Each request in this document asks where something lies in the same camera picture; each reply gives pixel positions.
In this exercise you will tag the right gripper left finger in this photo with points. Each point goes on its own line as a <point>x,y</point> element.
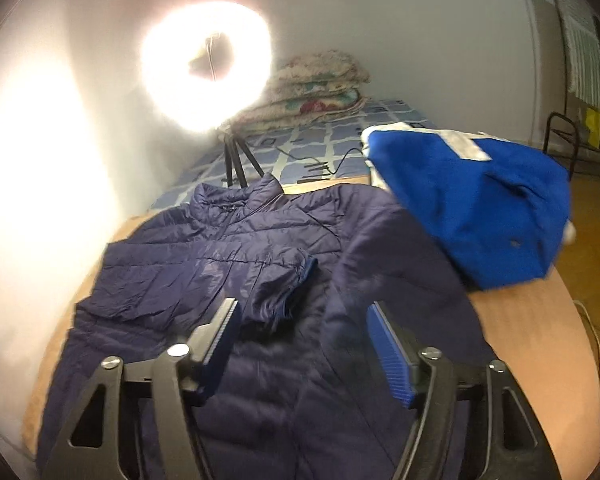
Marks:
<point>101,436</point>

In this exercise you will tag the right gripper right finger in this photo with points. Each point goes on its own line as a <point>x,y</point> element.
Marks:
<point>503,440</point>

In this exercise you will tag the navy blue puffer jacket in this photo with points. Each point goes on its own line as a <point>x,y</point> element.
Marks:
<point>260,279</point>

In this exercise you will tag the bright blue jacket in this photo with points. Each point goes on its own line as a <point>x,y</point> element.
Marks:
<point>501,211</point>

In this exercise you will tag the black metal rack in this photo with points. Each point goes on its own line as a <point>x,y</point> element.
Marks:
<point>580,136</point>

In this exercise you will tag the blue patterned bed sheet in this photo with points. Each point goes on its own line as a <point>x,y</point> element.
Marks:
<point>323,150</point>

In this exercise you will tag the window blind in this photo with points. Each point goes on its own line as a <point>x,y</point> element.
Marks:
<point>583,50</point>

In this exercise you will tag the folded floral quilts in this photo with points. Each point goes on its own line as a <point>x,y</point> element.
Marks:
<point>307,88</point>

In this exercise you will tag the ring light on tripod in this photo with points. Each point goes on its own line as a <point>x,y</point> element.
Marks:
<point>202,65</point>

